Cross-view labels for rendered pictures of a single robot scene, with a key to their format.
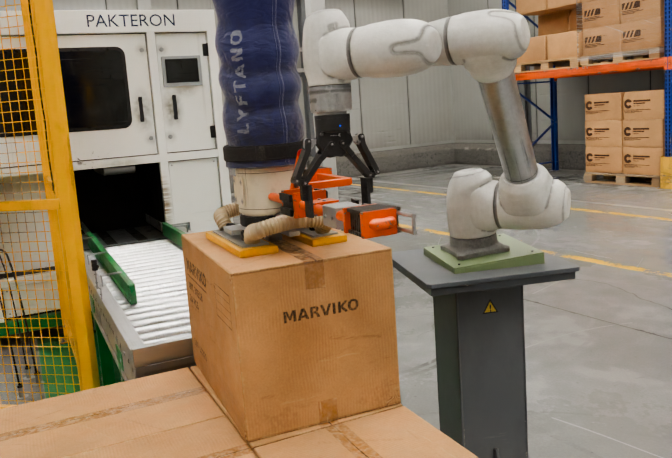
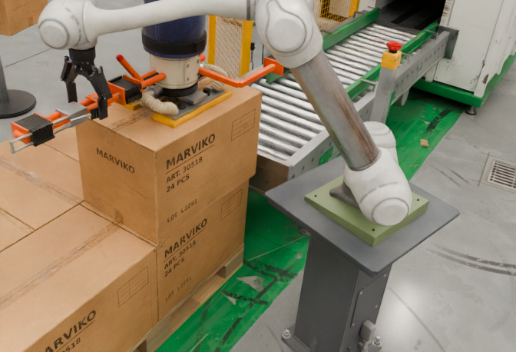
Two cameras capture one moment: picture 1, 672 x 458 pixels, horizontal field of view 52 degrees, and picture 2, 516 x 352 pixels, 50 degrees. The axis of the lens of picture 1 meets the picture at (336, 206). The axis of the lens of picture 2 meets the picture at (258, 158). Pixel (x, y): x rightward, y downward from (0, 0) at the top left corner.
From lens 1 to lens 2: 1.98 m
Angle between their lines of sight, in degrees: 57
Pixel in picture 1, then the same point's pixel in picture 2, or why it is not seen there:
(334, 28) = not seen: outside the picture
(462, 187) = not seen: hidden behind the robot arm
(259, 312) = (85, 139)
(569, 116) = not seen: outside the picture
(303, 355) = (106, 177)
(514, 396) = (336, 318)
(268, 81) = not seen: outside the picture
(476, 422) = (308, 309)
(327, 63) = not seen: hidden behind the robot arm
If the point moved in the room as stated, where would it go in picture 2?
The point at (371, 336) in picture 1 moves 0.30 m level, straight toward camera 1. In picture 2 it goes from (141, 194) to (51, 217)
